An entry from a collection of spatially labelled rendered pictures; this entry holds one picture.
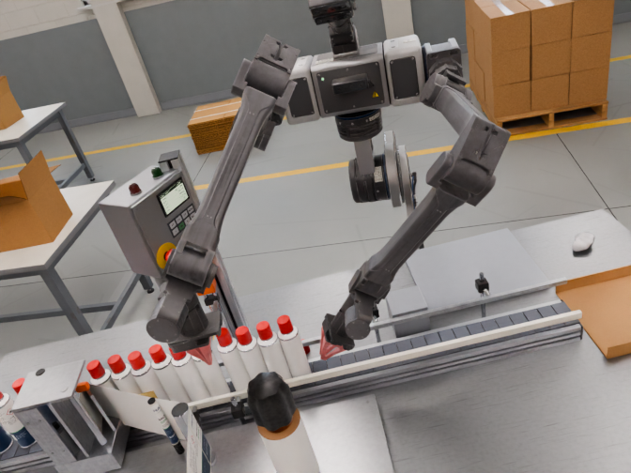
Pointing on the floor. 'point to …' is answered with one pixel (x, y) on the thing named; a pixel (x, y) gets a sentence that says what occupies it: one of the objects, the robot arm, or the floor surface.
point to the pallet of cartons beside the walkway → (539, 59)
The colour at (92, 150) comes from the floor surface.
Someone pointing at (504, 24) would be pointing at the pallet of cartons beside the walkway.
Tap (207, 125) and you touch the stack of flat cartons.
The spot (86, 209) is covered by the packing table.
